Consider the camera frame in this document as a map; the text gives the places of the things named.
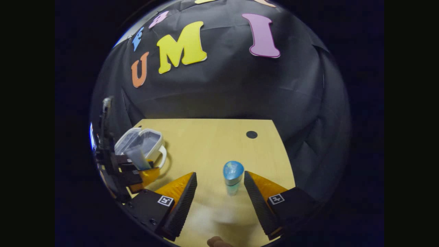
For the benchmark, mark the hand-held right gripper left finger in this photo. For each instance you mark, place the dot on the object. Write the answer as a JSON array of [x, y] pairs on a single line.
[[183, 209]]

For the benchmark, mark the white suitcase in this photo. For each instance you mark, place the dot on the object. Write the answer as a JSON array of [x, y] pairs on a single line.
[[151, 139]]

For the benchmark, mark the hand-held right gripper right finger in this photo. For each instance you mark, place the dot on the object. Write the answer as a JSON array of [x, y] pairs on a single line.
[[259, 206]]

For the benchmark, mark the computer monitor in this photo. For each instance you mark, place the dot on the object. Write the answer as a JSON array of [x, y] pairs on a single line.
[[92, 137]]

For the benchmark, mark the black backdrop cloth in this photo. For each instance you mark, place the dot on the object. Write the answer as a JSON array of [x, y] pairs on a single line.
[[240, 85]]

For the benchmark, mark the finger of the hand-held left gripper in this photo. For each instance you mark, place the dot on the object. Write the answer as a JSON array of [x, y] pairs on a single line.
[[122, 163], [132, 178]]

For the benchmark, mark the black table grommet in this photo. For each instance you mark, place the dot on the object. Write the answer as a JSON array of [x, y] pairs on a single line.
[[251, 134]]

